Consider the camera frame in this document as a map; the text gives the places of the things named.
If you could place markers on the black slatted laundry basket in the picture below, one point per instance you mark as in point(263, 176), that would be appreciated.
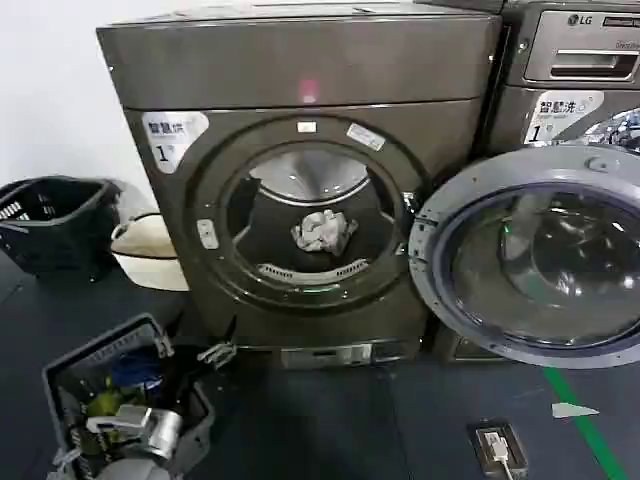
point(60, 225)

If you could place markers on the white rectangular warning sticker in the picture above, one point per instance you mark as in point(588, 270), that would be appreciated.
point(365, 136)

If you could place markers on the grey dryer lint filter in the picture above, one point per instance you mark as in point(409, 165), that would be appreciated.
point(310, 272)

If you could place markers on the green garment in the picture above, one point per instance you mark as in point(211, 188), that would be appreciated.
point(107, 400)

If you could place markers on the grey slatted laundry basket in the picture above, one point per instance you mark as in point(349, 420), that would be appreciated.
point(192, 425)

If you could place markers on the crumpled grey white cloth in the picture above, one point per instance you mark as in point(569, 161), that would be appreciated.
point(320, 232)

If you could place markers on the grey machine with drawer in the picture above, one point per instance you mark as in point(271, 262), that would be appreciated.
point(565, 55)

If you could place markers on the round glass dryer door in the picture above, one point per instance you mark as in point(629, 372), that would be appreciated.
point(530, 260)

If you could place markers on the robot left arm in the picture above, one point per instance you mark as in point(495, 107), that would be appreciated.
point(162, 435)

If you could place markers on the blue garment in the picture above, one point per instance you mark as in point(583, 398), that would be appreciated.
point(131, 367)

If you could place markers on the cream white laundry tub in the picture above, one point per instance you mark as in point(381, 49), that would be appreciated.
point(147, 250)

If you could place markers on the white number one sticker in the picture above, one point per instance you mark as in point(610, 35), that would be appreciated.
point(167, 142)

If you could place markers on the grey front-loading dryer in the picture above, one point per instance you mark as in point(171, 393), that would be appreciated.
point(310, 65)

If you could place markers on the floor socket box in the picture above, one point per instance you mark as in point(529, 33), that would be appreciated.
point(512, 447)

